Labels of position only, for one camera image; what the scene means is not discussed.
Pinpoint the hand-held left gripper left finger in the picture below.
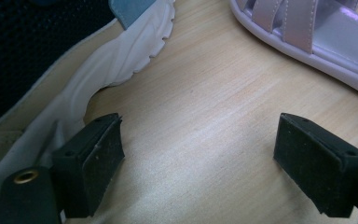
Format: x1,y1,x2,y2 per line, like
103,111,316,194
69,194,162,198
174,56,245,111
51,112,126,218

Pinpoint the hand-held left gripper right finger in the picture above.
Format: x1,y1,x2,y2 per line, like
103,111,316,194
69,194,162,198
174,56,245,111
273,112,358,218

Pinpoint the navy and white sneaker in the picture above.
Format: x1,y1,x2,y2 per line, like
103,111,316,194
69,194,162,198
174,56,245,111
0,0,176,206

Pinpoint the lilac sandal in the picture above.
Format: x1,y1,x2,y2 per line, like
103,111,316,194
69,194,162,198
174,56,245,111
228,0,358,103

